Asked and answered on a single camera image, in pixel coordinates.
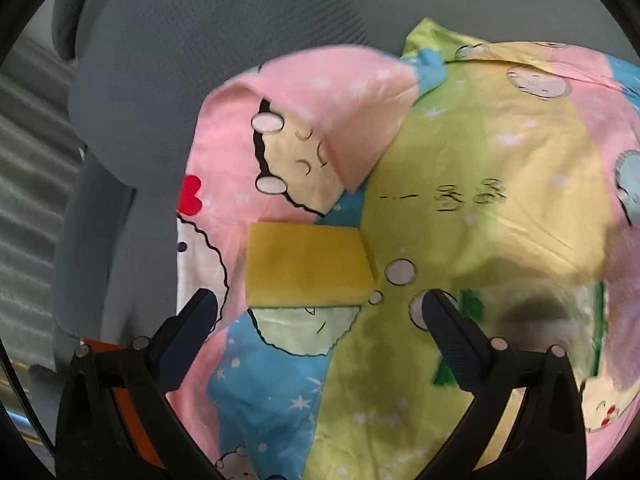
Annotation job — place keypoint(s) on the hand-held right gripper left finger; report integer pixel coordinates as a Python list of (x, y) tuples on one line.
[(192, 332)]

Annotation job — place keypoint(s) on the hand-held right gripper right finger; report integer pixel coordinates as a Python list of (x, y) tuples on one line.
[(447, 335)]

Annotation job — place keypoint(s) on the yellow sponge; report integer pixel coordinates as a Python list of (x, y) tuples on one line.
[(310, 267)]

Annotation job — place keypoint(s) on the colourful printed blanket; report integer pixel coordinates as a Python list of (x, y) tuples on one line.
[(475, 160)]

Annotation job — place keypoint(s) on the purple fluffy pad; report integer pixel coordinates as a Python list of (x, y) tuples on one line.
[(625, 310)]

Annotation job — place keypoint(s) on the grey pleated curtain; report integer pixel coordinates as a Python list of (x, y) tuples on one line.
[(30, 185)]

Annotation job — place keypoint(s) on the grey sofa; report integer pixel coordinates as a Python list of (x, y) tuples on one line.
[(200, 60)]

